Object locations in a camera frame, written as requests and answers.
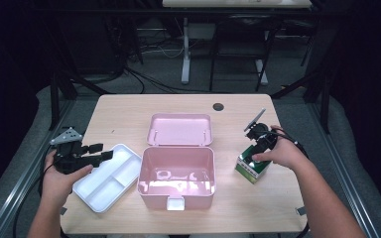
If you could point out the aluminium rail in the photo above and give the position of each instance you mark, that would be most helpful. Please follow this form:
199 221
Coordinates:
20 178
350 178

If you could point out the person's right hand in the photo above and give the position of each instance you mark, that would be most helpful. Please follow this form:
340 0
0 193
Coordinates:
286 153

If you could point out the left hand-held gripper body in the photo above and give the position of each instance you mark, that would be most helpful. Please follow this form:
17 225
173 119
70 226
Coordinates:
67 155

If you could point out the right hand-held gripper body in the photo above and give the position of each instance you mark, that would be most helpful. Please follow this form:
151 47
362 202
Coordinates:
264 137

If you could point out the white divided tray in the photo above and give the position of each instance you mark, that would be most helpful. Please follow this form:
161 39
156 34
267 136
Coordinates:
109 180

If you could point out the black metal stand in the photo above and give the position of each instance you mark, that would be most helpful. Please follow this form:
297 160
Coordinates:
54 99
324 99

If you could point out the green and white medicine box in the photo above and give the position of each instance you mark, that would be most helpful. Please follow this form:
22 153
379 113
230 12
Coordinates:
249 170

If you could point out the person's left hand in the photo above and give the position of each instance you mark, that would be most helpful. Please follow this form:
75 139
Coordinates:
58 185

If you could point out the white desk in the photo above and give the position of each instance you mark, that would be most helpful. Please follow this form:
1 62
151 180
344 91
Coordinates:
186 49

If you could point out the grey tape piece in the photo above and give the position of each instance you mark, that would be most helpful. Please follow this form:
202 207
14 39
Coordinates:
301 210
63 211

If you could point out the black chair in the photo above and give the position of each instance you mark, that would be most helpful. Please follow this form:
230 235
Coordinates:
241 36

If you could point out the pink plastic storage box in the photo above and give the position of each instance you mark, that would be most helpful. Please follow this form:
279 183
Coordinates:
177 165

